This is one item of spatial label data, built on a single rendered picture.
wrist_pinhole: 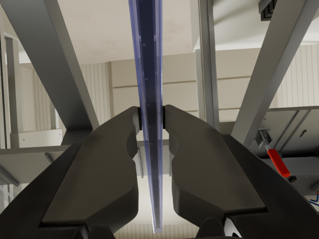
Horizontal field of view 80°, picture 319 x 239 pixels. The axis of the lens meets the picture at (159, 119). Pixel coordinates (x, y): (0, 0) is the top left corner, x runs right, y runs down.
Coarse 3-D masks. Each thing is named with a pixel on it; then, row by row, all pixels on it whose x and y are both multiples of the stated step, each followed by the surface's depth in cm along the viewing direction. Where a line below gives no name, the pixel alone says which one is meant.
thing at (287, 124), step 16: (272, 112) 38; (288, 112) 38; (304, 112) 38; (272, 128) 41; (288, 128) 41; (304, 128) 41; (256, 144) 45; (272, 144) 46; (288, 144) 46; (304, 144) 46
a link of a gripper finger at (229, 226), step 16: (240, 144) 8; (240, 160) 7; (256, 160) 7; (256, 176) 7; (272, 176) 7; (272, 192) 6; (288, 192) 6; (272, 208) 6; (288, 208) 6; (304, 208) 6; (224, 224) 6; (240, 224) 5; (256, 224) 5; (272, 224) 5; (288, 224) 5; (304, 224) 5
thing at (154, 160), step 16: (128, 0) 8; (144, 0) 8; (160, 0) 8; (144, 16) 8; (160, 16) 8; (144, 32) 9; (160, 32) 9; (144, 48) 9; (160, 48) 9; (144, 64) 10; (160, 64) 10; (144, 80) 10; (160, 80) 10; (144, 96) 11; (160, 96) 11; (144, 112) 12; (160, 112) 12; (144, 128) 13; (160, 128) 13; (144, 144) 14; (160, 144) 14; (160, 160) 16; (160, 176) 18; (160, 192) 20; (160, 208) 23; (160, 224) 27
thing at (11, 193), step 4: (0, 180) 26; (0, 184) 26; (4, 184) 27; (8, 184) 28; (0, 188) 26; (4, 188) 27; (8, 188) 28; (12, 188) 28; (0, 192) 27; (4, 192) 27; (8, 192) 27; (12, 192) 28; (16, 192) 29; (0, 196) 28; (4, 196) 28; (8, 196) 28; (12, 196) 28; (8, 200) 29
